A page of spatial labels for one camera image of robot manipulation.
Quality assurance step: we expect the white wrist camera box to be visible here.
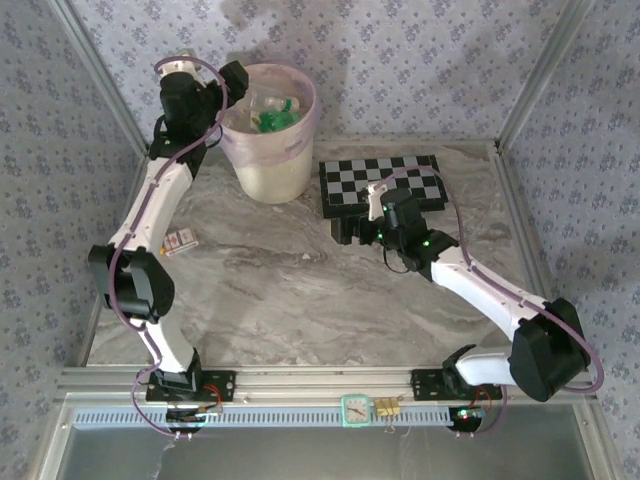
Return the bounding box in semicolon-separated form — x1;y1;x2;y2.
168;47;198;77
365;182;386;223

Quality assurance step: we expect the aluminium back rail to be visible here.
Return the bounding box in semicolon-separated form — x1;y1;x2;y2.
309;137;501;150

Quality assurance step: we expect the small white red carton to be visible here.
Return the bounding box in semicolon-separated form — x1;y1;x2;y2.
163;226;198;258

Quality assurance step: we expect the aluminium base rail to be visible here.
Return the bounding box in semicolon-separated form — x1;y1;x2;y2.
54;364;599;407

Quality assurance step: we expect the grey metal front panel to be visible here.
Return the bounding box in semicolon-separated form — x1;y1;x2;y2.
38;404;622;480

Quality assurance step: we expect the aluminium side rail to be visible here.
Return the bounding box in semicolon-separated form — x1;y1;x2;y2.
492;144;587;367

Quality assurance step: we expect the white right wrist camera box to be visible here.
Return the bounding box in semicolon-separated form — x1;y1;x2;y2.
365;182;386;223

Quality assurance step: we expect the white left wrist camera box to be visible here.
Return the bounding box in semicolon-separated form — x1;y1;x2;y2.
168;47;198;77

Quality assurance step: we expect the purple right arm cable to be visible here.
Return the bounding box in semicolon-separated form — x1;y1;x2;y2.
375;165;605;441

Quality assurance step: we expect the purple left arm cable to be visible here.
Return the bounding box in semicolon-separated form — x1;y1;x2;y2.
108;55;230;442

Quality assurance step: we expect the black grey folding chessboard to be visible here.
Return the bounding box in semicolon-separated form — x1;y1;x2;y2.
318;154;451;221

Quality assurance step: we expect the cream bin with pink liner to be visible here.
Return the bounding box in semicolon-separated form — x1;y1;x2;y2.
218;61;321;205

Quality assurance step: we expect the blue grey slotted cable tray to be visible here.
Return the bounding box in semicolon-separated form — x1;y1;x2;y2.
72;406;459;429

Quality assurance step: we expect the small green square clock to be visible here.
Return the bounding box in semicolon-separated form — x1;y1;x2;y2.
340;394;373;430

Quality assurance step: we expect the red wire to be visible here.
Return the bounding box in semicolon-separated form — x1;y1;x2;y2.
201;383;225;415
469;386;494;412

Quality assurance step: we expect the aluminium frame post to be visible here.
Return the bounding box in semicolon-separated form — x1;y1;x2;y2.
49;0;152;154
494;0;597;154

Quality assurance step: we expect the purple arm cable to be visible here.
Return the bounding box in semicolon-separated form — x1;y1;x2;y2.
375;165;605;441
108;55;230;442

